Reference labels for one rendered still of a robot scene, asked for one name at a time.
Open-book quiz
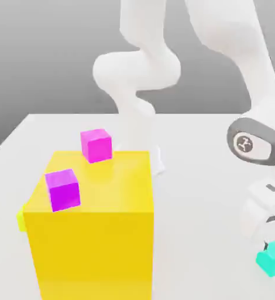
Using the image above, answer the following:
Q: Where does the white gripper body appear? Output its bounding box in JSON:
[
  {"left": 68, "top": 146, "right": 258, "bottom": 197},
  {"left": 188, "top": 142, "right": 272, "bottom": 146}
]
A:
[{"left": 240, "top": 197, "right": 275, "bottom": 248}]

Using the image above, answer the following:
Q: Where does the small cyan cube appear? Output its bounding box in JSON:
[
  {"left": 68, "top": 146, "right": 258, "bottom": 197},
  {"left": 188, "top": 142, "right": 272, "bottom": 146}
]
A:
[{"left": 255, "top": 241, "right": 275, "bottom": 278}]

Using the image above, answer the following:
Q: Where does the small magenta cube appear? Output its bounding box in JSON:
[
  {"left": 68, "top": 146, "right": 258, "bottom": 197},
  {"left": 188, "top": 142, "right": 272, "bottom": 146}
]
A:
[{"left": 80, "top": 128, "right": 113, "bottom": 164}]

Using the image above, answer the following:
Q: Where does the small purple cube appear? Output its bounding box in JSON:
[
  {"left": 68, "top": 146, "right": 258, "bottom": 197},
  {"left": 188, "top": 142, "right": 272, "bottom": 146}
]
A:
[{"left": 44, "top": 168, "right": 81, "bottom": 213}]

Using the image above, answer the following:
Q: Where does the small yellow-green cube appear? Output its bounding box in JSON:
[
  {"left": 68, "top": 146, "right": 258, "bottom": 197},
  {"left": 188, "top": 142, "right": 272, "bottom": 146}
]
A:
[{"left": 16, "top": 203, "right": 28, "bottom": 233}]

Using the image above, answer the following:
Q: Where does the large yellow box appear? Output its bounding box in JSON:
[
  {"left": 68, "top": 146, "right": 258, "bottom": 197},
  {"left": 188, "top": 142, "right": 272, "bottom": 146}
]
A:
[{"left": 22, "top": 150, "right": 155, "bottom": 300}]

